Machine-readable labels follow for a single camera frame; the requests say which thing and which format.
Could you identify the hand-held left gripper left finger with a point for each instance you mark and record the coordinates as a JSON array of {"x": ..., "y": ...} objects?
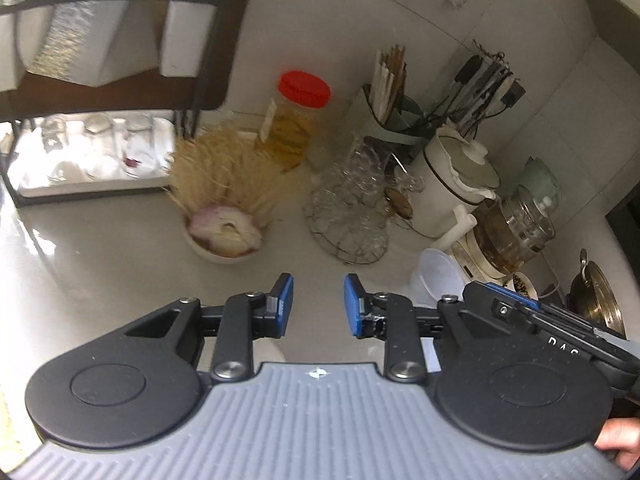
[{"x": 284, "y": 305}]

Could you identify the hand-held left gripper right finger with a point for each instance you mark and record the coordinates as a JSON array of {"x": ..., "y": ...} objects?
[{"x": 353, "y": 305}]

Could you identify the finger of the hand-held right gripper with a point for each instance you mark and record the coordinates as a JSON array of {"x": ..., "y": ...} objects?
[
  {"x": 492, "y": 310},
  {"x": 515, "y": 292}
]

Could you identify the translucent white plastic bowl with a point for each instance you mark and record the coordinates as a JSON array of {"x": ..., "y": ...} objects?
[{"x": 440, "y": 275}]

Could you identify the person's right hand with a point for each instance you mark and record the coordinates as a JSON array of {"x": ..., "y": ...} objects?
[{"x": 620, "y": 440}]

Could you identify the small patterned bowl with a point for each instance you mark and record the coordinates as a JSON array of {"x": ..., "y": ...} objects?
[{"x": 525, "y": 285}]

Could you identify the metal wok with lid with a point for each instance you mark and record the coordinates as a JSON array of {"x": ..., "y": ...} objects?
[{"x": 597, "y": 300}]

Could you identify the glass kettle with base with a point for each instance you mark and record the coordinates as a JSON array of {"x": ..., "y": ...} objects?
[{"x": 515, "y": 225}]

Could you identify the small white ceramic bowl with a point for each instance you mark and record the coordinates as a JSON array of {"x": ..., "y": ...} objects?
[{"x": 220, "y": 255}]

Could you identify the garlic bulbs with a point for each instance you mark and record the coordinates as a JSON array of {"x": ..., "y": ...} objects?
[{"x": 225, "y": 227}]

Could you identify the cluster of clear glass cups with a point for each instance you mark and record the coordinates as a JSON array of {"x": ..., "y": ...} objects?
[{"x": 357, "y": 175}]

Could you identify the white electric pot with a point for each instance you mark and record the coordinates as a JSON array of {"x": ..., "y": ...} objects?
[{"x": 445, "y": 180}]

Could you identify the beige straw bundle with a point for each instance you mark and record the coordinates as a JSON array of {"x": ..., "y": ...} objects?
[{"x": 225, "y": 170}]

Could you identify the red-lid plastic jar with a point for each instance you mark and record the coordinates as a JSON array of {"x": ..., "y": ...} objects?
[{"x": 295, "y": 130}]

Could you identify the green chopstick holder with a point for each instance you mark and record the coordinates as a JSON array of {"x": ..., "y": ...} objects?
[{"x": 400, "y": 130}]

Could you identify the black dish rack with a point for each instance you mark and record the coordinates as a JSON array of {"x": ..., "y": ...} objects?
[{"x": 186, "y": 122}]

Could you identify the hanging utensils rack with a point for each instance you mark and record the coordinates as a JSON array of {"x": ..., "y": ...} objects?
[{"x": 480, "y": 85}]

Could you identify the clear drinking glass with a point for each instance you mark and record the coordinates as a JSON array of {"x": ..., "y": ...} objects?
[
  {"x": 99, "y": 147},
  {"x": 139, "y": 147},
  {"x": 54, "y": 150}
]

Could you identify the bundle of chopsticks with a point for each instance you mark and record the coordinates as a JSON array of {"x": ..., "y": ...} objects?
[{"x": 390, "y": 80}]

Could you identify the white drip tray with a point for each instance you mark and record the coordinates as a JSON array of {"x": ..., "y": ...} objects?
[{"x": 65, "y": 186}]

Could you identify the dark wooden cutting board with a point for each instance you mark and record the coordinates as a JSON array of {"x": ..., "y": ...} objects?
[{"x": 100, "y": 97}]

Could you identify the white utensil holder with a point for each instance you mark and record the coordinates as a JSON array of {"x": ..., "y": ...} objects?
[
  {"x": 11, "y": 55},
  {"x": 190, "y": 40}
]

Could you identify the silver patterned box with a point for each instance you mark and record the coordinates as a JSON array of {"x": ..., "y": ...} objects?
[{"x": 65, "y": 45}]

